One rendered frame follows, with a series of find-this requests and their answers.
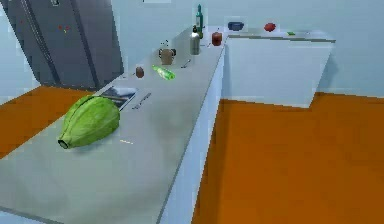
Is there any white kitchen counter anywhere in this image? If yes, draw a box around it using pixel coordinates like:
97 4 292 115
0 25 337 224

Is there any lying green glass bottle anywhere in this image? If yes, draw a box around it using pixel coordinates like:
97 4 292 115
151 64 176 81

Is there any grey table knife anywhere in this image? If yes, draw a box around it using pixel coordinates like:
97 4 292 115
131 92 153 110

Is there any silver spray bottle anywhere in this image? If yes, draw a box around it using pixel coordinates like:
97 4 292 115
189 25 201 56

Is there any dark red cup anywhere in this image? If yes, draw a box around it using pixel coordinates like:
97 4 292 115
211 30 223 47

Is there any tall green wine bottle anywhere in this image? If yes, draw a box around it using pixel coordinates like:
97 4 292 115
195 3 205 40

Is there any dark blue bowl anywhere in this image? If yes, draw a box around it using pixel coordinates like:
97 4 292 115
227 21 245 32

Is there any green lettuce head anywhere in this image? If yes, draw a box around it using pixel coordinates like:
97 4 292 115
57 94 121 150

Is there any dark grey fridge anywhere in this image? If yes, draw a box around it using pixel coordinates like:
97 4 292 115
0 0 125 92

